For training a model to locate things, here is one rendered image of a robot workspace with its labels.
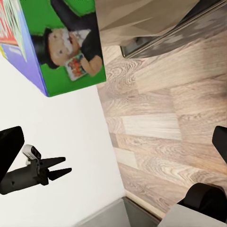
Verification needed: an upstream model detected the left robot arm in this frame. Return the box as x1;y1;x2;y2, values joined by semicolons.
0;144;72;196

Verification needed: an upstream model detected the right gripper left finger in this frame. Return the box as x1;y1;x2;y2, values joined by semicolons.
0;126;25;182

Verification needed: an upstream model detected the board game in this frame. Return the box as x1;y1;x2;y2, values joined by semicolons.
0;0;106;97

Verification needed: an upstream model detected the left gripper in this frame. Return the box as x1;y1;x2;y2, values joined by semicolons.
11;157;72;191

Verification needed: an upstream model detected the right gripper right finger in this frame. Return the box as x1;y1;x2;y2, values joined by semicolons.
212;126;227;164

